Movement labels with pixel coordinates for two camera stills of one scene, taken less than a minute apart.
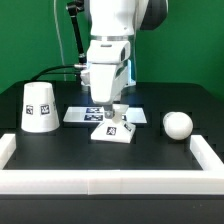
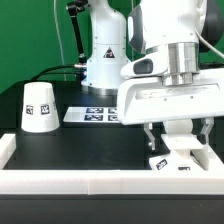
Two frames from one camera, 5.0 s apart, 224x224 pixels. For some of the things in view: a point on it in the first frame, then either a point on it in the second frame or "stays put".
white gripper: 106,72 to 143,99
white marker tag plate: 97,114 stays put
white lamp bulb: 177,125 stays put
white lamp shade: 40,113 stays put
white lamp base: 116,130 to 182,159
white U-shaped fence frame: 115,182 stays put
